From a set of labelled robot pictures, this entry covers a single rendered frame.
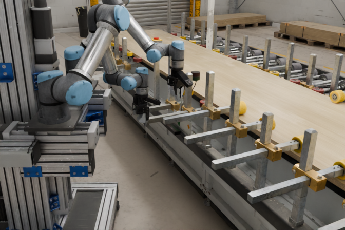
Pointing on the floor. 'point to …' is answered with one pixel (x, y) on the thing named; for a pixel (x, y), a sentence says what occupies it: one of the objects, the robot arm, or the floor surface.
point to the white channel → (210, 10)
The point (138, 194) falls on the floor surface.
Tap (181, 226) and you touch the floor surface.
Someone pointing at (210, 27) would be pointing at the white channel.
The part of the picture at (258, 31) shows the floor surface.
